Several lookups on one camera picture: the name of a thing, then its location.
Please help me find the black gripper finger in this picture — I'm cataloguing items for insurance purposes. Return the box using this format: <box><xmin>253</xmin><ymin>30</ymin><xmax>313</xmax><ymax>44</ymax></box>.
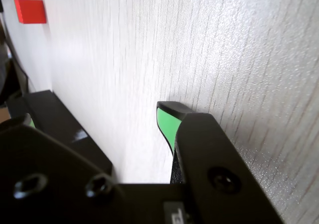
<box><xmin>156</xmin><ymin>101</ymin><xmax>285</xmax><ymax>224</ymax></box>
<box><xmin>0</xmin><ymin>113</ymin><xmax>123</xmax><ymax>224</ymax></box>

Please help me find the red wooden cube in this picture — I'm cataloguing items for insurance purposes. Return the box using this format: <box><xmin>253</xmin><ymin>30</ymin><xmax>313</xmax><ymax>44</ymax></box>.
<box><xmin>13</xmin><ymin>0</ymin><xmax>48</xmax><ymax>24</ymax></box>

